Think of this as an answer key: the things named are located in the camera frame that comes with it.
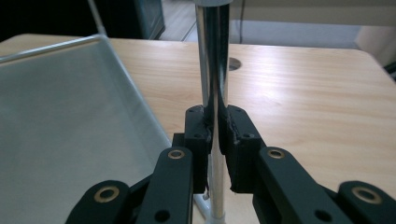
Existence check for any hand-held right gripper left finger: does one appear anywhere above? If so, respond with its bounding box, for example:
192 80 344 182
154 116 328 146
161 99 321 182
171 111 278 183
172 105 214 194

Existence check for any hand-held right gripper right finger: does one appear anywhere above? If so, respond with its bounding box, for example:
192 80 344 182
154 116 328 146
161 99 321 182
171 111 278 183
218 104 267 194

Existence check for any silver two-tier shelf rack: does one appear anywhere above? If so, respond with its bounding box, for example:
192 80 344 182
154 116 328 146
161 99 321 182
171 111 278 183
0 0 233 224

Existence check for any hanging black cable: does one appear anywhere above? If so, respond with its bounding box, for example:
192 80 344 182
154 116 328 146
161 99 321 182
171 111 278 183
238 0 246 45

